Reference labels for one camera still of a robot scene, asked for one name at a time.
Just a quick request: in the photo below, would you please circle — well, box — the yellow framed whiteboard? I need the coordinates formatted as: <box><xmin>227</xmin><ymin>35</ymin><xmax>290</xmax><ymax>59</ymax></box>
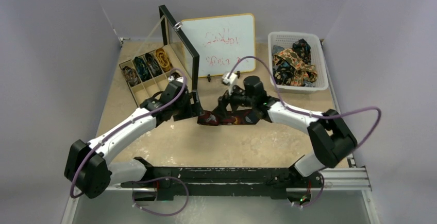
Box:
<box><xmin>181</xmin><ymin>13</ymin><xmax>256</xmax><ymax>77</ymax></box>

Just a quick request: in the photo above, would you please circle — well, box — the rolled brown striped tie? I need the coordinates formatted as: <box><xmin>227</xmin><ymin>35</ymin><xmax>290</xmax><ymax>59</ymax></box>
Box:
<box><xmin>122</xmin><ymin>66</ymin><xmax>141</xmax><ymax>87</ymax></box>

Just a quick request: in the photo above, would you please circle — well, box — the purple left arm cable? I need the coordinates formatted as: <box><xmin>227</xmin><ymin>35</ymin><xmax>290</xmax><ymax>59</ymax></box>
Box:
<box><xmin>70</xmin><ymin>67</ymin><xmax>188</xmax><ymax>199</ymax></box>

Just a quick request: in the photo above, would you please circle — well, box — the rolled grey tie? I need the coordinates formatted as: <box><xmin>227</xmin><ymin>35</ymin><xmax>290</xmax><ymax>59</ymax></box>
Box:
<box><xmin>144</xmin><ymin>53</ymin><xmax>162</xmax><ymax>77</ymax></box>

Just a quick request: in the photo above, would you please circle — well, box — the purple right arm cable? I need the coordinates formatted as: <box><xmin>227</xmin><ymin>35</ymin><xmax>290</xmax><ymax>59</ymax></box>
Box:
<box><xmin>228</xmin><ymin>56</ymin><xmax>382</xmax><ymax>151</ymax></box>

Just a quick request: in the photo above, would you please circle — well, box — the rolled blue tie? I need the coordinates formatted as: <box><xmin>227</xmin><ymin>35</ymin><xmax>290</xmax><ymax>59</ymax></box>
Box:
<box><xmin>133</xmin><ymin>57</ymin><xmax>152</xmax><ymax>82</ymax></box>

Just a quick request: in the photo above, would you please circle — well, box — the dark blue patterned tie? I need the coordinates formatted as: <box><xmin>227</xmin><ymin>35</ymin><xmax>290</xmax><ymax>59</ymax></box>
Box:
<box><xmin>292</xmin><ymin>39</ymin><xmax>311</xmax><ymax>64</ymax></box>

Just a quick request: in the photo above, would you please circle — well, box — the black tie box lid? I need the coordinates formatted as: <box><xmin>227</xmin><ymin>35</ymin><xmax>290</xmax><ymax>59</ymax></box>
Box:
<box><xmin>158</xmin><ymin>5</ymin><xmax>200</xmax><ymax>91</ymax></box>

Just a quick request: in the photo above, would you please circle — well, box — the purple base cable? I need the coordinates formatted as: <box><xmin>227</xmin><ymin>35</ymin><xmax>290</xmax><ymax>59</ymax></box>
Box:
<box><xmin>131</xmin><ymin>176</ymin><xmax>190</xmax><ymax>217</ymax></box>

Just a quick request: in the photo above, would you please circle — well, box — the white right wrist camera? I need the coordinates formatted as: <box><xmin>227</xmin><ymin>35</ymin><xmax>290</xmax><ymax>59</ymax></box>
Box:
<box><xmin>221</xmin><ymin>72</ymin><xmax>238</xmax><ymax>96</ymax></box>

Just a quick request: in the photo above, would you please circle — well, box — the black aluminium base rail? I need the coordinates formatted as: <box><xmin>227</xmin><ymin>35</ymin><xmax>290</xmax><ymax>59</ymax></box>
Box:
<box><xmin>72</xmin><ymin>166</ymin><xmax>372</xmax><ymax>203</ymax></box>

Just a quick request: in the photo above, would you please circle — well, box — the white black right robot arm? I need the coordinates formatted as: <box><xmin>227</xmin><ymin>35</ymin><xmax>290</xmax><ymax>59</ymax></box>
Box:
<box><xmin>215</xmin><ymin>73</ymin><xmax>358</xmax><ymax>186</ymax></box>

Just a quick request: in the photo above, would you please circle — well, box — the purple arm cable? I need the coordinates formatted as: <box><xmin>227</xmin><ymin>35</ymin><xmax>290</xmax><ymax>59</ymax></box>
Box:
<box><xmin>228</xmin><ymin>56</ymin><xmax>382</xmax><ymax>151</ymax></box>
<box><xmin>70</xmin><ymin>67</ymin><xmax>188</xmax><ymax>199</ymax></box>

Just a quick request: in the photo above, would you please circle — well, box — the dark red patterned tie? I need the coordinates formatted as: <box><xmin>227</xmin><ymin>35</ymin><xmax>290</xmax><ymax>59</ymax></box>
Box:
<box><xmin>197</xmin><ymin>109</ymin><xmax>260</xmax><ymax>126</ymax></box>

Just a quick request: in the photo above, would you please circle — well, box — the rolled yellow tie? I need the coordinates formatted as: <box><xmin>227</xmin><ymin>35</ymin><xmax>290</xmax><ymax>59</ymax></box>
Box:
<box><xmin>155</xmin><ymin>48</ymin><xmax>173</xmax><ymax>72</ymax></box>

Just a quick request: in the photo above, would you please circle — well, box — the beige compartment tie box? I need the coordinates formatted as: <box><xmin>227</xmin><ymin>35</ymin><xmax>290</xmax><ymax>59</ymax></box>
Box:
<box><xmin>119</xmin><ymin>43</ymin><xmax>192</xmax><ymax>106</ymax></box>

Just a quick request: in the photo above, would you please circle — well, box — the orange floral tie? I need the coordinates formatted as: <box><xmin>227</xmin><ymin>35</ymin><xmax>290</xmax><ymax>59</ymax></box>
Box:
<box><xmin>272</xmin><ymin>48</ymin><xmax>318</xmax><ymax>87</ymax></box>

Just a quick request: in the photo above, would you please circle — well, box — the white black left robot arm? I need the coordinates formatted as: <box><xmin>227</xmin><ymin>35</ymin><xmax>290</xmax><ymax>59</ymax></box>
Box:
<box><xmin>64</xmin><ymin>77</ymin><xmax>197</xmax><ymax>199</ymax></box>

